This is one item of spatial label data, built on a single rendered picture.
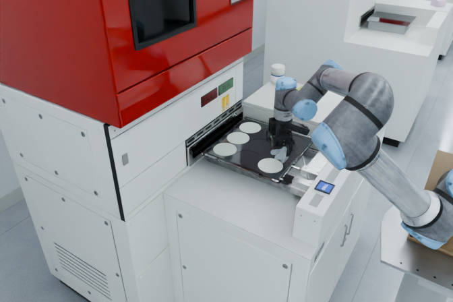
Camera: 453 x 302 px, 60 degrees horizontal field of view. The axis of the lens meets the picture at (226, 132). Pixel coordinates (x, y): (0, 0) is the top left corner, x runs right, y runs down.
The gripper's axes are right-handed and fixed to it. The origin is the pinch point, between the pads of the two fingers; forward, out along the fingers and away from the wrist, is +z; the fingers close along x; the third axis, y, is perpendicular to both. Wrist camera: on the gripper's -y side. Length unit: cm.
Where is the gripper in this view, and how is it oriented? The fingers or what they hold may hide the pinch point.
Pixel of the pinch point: (284, 159)
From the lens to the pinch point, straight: 161.5
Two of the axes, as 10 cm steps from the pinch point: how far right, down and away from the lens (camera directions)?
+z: 0.0, 8.5, 5.2
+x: 3.5, 4.9, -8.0
